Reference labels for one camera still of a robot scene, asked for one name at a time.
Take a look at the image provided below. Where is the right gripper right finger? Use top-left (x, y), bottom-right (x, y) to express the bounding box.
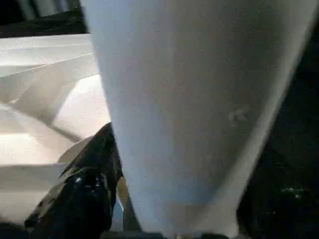
top-left (236, 136), bottom-right (319, 239)

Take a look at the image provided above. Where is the black plastic mat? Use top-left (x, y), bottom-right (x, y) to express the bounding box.
top-left (0, 0), bottom-right (319, 239)

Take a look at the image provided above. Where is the white plastic table leg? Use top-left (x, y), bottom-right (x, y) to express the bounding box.
top-left (79, 0), bottom-right (319, 239)

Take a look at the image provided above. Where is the white plastic table top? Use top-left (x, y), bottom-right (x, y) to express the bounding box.
top-left (0, 33), bottom-right (113, 223)

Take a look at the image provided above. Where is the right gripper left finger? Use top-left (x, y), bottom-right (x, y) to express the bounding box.
top-left (24, 121), bottom-right (125, 239)

